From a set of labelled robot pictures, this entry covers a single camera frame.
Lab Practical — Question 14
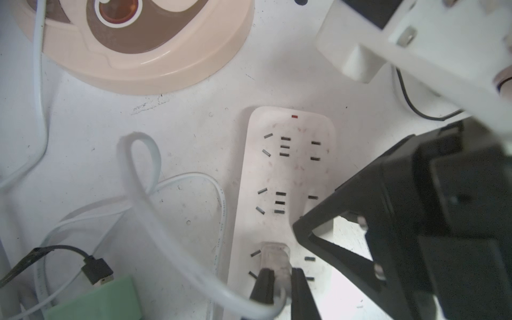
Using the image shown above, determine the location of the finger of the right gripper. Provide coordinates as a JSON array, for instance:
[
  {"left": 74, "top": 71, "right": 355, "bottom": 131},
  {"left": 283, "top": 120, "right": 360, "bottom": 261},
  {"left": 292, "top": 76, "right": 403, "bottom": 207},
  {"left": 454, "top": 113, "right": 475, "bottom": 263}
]
[{"left": 293, "top": 160, "right": 400, "bottom": 319}]

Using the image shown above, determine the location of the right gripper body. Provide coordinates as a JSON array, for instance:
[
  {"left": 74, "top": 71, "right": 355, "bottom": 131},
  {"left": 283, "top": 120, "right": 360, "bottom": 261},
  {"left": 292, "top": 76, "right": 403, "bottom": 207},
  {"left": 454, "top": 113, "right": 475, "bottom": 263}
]
[{"left": 359, "top": 119, "right": 511, "bottom": 319}]

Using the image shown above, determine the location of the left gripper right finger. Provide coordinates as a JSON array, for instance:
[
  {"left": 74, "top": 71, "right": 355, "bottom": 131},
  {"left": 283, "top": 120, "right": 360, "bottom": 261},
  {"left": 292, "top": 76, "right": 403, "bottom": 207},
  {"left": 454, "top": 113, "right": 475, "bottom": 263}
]
[{"left": 291, "top": 268, "right": 321, "bottom": 320}]

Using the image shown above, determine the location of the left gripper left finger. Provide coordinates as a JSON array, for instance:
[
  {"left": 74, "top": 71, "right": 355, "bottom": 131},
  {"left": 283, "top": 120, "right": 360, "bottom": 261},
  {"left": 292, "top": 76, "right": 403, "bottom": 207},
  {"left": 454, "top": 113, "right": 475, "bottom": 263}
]
[{"left": 250, "top": 268, "right": 275, "bottom": 306}]

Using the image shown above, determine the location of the white fan plug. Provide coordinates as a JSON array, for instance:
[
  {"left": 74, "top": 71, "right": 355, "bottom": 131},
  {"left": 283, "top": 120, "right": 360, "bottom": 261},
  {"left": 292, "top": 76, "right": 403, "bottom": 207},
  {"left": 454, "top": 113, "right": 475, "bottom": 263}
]
[{"left": 261, "top": 242, "right": 292, "bottom": 295}]

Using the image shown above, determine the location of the white power strip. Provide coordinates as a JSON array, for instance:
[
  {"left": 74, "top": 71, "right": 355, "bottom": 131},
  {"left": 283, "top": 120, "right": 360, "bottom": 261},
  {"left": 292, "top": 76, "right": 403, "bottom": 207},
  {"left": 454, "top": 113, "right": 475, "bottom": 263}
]
[{"left": 221, "top": 105, "right": 373, "bottom": 320}]

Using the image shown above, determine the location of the green usb charger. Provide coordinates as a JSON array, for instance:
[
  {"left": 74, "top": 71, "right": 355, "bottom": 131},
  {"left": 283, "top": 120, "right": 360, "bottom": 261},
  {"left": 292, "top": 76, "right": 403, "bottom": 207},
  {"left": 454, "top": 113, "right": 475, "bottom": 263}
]
[{"left": 45, "top": 275, "right": 143, "bottom": 320}]

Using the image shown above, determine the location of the white fan power cable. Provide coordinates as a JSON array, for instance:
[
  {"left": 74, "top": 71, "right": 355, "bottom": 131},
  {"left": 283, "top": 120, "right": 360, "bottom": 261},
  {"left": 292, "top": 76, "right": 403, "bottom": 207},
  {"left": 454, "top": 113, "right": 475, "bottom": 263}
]
[{"left": 0, "top": 0, "right": 49, "bottom": 193}]

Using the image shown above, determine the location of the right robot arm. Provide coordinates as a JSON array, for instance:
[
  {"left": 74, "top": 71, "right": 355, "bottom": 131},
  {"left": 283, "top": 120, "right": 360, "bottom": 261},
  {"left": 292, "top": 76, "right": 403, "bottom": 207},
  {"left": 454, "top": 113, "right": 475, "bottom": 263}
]
[{"left": 293, "top": 1, "right": 511, "bottom": 319}]

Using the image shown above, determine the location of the beige desk fan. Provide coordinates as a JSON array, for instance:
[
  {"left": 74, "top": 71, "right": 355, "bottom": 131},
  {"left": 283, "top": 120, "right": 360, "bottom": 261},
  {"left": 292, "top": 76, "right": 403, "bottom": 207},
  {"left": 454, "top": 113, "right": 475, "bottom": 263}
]
[{"left": 11, "top": 0, "right": 255, "bottom": 96}]

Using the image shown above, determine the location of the black cable of orange fan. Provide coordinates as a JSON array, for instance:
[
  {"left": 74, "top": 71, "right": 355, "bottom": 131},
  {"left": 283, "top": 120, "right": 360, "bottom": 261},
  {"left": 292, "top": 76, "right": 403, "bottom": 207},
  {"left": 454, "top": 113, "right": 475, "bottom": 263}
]
[{"left": 395, "top": 67, "right": 465, "bottom": 123}]

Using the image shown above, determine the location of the white power strip cable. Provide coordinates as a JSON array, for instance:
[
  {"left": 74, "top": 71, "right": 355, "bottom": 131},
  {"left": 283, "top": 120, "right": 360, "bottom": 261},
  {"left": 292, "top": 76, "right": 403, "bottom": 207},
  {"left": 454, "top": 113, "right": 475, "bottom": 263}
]
[{"left": 33, "top": 131, "right": 289, "bottom": 320}]

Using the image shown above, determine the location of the black cable of white fan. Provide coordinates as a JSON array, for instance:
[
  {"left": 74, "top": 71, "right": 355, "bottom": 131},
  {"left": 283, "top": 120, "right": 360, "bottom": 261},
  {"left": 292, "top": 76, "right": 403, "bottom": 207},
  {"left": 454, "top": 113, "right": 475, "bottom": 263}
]
[{"left": 0, "top": 245, "right": 115, "bottom": 289}]

